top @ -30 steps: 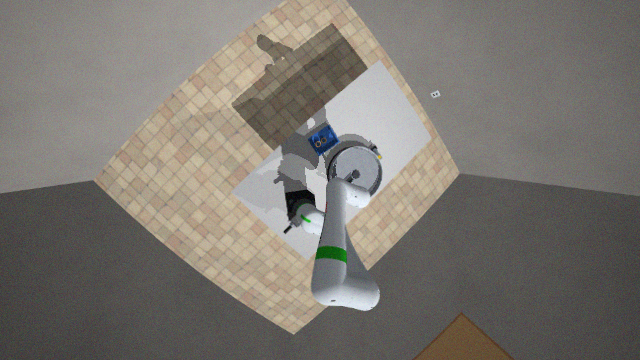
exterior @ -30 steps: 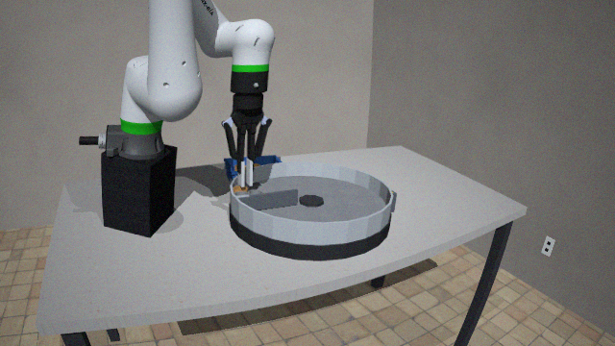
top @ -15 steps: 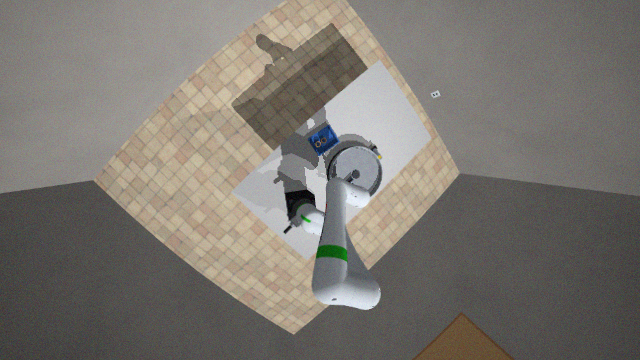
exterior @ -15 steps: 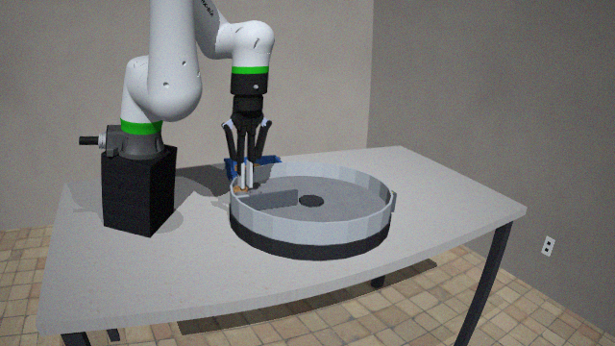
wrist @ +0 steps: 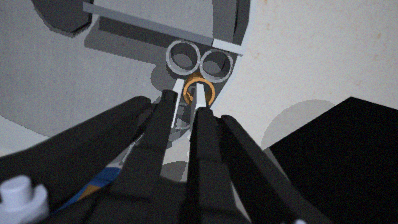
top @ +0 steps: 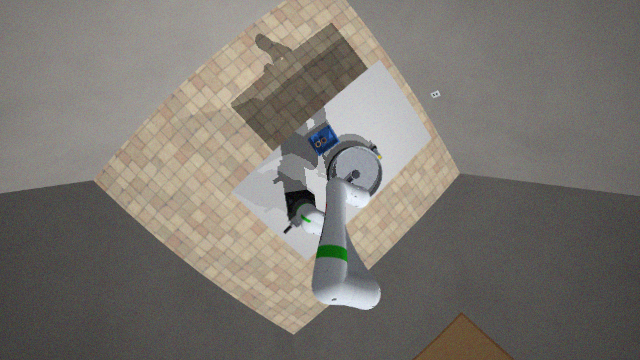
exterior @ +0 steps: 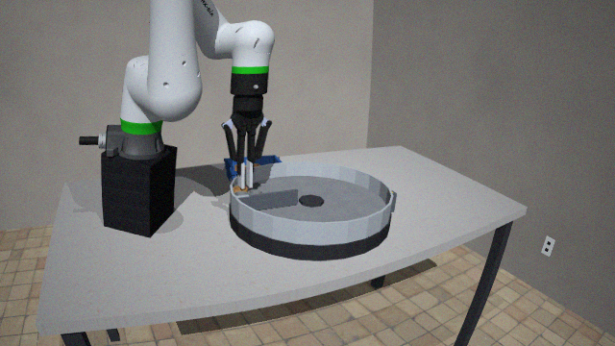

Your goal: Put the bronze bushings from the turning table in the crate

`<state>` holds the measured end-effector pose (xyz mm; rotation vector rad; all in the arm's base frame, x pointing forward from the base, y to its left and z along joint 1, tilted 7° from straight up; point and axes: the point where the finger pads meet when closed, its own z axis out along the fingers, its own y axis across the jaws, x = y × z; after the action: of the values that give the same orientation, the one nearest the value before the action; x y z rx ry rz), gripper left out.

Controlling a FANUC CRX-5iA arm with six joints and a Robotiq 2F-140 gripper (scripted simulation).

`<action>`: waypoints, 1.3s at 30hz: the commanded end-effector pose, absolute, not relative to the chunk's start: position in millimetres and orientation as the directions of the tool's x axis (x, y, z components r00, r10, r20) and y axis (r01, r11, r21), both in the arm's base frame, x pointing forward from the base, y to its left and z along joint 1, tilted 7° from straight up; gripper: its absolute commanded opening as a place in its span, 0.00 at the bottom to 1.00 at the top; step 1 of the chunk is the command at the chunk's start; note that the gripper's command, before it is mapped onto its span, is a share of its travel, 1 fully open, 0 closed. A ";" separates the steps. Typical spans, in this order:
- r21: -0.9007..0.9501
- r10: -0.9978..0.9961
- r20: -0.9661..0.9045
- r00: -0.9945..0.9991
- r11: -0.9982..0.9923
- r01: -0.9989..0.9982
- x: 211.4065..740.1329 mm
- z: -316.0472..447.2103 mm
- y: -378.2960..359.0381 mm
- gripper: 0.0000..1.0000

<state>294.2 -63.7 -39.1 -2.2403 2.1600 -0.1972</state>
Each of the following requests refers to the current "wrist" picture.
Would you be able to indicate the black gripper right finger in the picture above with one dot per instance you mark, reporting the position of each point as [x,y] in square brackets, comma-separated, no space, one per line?
[221,152]

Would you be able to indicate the blue crate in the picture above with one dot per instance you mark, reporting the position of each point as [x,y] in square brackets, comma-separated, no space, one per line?
[106,176]

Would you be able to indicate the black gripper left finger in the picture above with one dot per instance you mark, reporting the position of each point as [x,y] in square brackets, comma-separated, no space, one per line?
[37,181]

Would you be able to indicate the bronze bushing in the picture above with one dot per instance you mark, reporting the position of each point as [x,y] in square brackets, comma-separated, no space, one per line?
[188,97]
[88,190]

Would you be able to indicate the grey metal bushing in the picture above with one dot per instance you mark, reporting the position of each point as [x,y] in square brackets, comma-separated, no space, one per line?
[224,73]
[182,121]
[177,68]

